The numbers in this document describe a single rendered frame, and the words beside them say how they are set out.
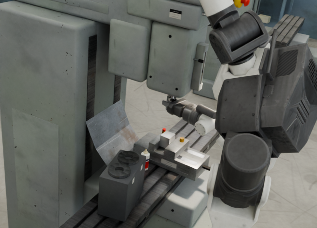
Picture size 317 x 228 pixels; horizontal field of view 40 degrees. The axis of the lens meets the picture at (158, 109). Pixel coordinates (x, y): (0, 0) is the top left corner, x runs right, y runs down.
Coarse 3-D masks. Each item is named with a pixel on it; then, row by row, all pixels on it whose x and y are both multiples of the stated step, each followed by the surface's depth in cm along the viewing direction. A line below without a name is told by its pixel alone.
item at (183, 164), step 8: (144, 136) 220; (152, 136) 221; (136, 144) 212; (144, 144) 213; (152, 144) 207; (136, 152) 214; (152, 152) 209; (160, 152) 208; (184, 152) 210; (192, 152) 211; (200, 152) 212; (152, 160) 210; (160, 160) 208; (168, 160) 205; (176, 160) 203; (184, 160) 204; (192, 160) 205; (200, 160) 205; (208, 160) 210; (168, 168) 207; (176, 168) 205; (184, 168) 203; (192, 168) 200; (200, 168) 203; (184, 176) 204; (192, 176) 201
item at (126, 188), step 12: (120, 156) 178; (132, 156) 179; (144, 156) 182; (108, 168) 170; (120, 168) 172; (132, 168) 174; (144, 168) 184; (108, 180) 166; (120, 180) 165; (132, 180) 169; (108, 192) 168; (120, 192) 166; (132, 192) 173; (108, 204) 171; (120, 204) 169; (132, 204) 178; (108, 216) 173; (120, 216) 172
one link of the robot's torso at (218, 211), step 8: (216, 168) 126; (216, 176) 125; (208, 184) 126; (264, 184) 123; (208, 192) 131; (264, 192) 122; (208, 200) 133; (216, 200) 136; (264, 200) 123; (208, 208) 134; (216, 208) 134; (224, 208) 134; (232, 208) 134; (240, 208) 134; (248, 208) 134; (256, 208) 132; (216, 216) 134; (224, 216) 133; (232, 216) 133; (240, 216) 132; (248, 216) 132; (256, 216) 130; (216, 224) 135; (224, 224) 134; (232, 224) 134; (240, 224) 133; (248, 224) 132
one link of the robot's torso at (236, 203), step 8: (264, 176) 125; (216, 184) 124; (224, 184) 121; (216, 192) 125; (224, 192) 123; (232, 192) 120; (256, 192) 120; (224, 200) 127; (232, 200) 124; (240, 200) 123; (248, 200) 122; (256, 200) 122
